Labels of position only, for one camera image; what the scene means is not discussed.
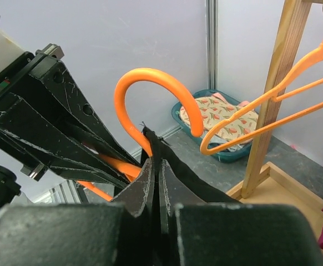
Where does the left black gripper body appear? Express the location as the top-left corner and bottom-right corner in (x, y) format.
(0, 43), (64, 181)

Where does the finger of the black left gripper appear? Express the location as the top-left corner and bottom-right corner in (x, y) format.
(29, 59), (141, 167)
(0, 93), (131, 188)

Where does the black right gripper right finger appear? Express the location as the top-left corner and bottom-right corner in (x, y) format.
(160, 161), (323, 265)

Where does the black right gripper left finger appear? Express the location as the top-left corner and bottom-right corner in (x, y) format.
(0, 160), (154, 265)

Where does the orange plastic hanger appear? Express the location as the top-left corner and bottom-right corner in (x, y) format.
(199, 0), (323, 156)

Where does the wooden clothes rack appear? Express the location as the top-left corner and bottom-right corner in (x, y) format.
(227, 1), (323, 237)

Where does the teal laundry basket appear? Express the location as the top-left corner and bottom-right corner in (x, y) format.
(171, 90), (258, 163)

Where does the floral pink cloth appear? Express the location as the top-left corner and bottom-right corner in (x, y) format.
(168, 81), (265, 155)

